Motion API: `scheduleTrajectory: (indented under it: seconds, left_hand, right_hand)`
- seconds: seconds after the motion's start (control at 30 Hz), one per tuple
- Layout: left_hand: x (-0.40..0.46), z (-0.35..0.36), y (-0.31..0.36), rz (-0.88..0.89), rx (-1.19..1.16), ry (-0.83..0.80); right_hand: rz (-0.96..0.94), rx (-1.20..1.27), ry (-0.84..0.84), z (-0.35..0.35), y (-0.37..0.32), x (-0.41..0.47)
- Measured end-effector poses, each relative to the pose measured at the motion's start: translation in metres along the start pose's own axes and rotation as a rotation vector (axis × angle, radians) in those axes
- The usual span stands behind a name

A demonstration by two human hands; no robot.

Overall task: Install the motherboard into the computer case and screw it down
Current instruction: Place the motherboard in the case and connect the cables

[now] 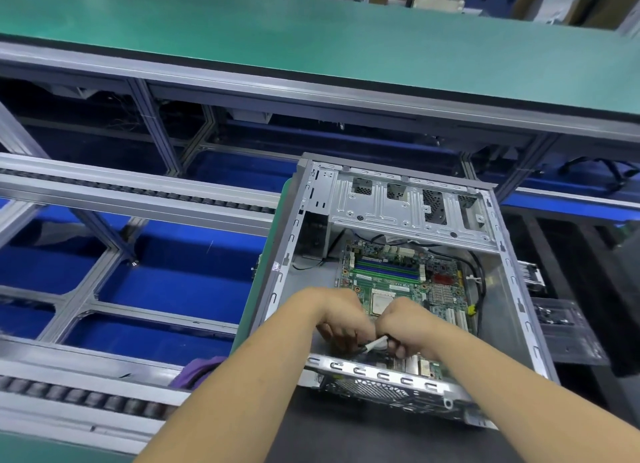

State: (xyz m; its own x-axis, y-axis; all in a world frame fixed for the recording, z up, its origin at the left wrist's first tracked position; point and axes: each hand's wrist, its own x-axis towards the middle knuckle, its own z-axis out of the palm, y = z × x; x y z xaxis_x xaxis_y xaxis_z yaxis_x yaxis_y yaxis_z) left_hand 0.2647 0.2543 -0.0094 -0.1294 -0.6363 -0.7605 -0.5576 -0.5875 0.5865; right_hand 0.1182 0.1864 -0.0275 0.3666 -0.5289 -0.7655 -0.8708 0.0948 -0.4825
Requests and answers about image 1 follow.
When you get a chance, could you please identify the person's right hand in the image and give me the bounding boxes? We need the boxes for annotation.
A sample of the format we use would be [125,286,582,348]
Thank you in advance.
[374,296,443,361]

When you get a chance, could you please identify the person's left hand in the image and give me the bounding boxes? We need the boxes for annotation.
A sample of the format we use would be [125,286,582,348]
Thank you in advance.
[310,286,378,346]

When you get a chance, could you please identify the silver square CPU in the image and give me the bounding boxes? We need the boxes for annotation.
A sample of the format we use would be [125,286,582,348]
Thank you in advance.
[369,286,400,314]

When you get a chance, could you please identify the green motherboard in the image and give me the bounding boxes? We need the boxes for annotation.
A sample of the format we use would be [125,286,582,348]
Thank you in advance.
[338,238,482,381]

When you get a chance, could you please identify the grey metal computer case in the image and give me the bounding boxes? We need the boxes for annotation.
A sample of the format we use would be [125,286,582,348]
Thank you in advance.
[232,152,562,431]

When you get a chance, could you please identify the person's left forearm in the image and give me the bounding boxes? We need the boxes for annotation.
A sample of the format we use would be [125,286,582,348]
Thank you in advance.
[135,290,341,463]

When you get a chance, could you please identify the person's right forearm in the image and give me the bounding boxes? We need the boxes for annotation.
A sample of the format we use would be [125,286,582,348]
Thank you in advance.
[415,322,640,463]

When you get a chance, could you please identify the black CPU cooler fan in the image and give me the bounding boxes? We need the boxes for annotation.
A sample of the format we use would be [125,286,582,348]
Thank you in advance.
[514,260,547,290]

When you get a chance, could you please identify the clear plastic screw tray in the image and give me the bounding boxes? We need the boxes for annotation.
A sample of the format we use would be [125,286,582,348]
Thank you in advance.
[530,296,610,367]

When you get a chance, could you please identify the green conveyor belt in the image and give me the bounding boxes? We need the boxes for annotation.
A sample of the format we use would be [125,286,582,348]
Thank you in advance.
[0,0,640,121]

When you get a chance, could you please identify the grey flat metal rail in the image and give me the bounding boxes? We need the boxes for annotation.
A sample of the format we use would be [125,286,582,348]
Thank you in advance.
[0,152,283,236]

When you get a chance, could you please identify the grey roller conveyor rail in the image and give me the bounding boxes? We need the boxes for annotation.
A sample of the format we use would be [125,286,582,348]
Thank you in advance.
[0,336,193,451]

